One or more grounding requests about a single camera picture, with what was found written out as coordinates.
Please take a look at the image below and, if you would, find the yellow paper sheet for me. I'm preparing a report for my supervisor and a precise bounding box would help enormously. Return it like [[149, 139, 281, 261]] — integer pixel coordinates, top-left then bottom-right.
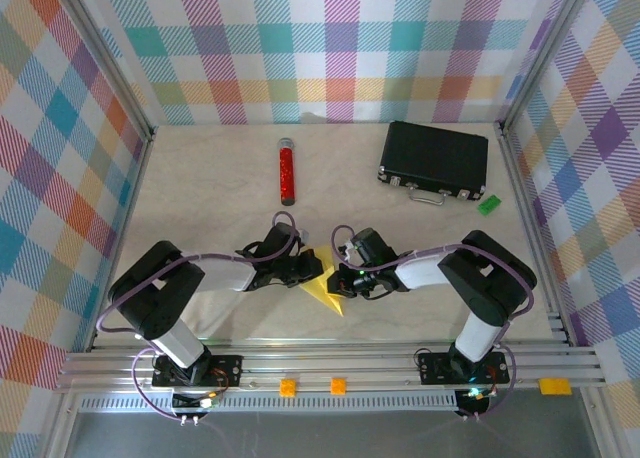
[[298, 244, 348, 317]]

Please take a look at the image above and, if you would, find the red glitter tube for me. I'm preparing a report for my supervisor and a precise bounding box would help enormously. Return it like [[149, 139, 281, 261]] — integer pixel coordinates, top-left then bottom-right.
[[276, 137, 297, 208]]

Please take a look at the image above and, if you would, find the green toy brick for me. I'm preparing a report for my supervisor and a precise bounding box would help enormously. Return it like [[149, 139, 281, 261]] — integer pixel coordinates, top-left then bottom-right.
[[476, 194, 503, 216]]

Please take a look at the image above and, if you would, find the black controller board green light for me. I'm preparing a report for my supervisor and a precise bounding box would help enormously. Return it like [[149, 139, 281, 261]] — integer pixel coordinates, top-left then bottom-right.
[[171, 390, 222, 413], [455, 386, 495, 413]]

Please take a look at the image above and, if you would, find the wide orange toy brick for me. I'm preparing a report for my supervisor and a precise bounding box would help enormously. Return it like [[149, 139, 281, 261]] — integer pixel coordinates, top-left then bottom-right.
[[538, 377, 573, 396]]

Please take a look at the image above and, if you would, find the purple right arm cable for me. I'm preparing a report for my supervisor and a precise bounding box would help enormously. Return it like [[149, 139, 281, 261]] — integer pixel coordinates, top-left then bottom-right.
[[331, 224, 536, 424]]

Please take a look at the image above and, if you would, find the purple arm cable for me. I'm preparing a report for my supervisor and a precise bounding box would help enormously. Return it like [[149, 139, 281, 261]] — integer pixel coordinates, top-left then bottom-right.
[[331, 224, 536, 424], [96, 211, 302, 424]]

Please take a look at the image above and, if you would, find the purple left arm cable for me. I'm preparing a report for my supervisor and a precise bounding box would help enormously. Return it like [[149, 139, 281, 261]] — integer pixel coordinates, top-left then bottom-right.
[[96, 211, 302, 424]]

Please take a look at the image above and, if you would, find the aluminium mounting rail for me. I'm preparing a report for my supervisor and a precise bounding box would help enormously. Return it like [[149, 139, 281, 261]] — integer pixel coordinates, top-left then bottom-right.
[[53, 341, 606, 393]]

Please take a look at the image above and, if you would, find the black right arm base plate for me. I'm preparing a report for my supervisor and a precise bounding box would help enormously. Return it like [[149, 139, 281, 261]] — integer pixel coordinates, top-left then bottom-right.
[[417, 350, 511, 385]]

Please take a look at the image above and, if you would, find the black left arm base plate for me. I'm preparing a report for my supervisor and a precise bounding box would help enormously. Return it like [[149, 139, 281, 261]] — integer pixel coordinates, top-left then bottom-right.
[[151, 352, 244, 390]]

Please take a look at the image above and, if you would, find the slotted grey cable duct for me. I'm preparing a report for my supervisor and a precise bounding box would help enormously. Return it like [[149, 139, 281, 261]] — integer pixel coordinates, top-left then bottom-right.
[[78, 392, 464, 413]]

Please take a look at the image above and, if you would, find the black case with metal handle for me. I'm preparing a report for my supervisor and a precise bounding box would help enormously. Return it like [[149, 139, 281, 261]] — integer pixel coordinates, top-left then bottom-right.
[[376, 120, 490, 207]]

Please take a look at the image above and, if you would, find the aluminium table edge rail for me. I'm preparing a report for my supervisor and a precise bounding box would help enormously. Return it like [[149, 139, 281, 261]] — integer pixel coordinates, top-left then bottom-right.
[[85, 127, 157, 353], [493, 121, 574, 348]]

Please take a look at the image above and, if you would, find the aluminium lower frame post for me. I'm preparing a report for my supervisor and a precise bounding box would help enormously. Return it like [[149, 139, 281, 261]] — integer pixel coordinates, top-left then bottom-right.
[[37, 390, 84, 458], [579, 387, 624, 458]]

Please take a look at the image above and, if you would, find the aluminium upright frame post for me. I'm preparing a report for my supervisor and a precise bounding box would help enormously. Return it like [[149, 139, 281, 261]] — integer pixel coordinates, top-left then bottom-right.
[[49, 0, 156, 142], [492, 0, 599, 139]]

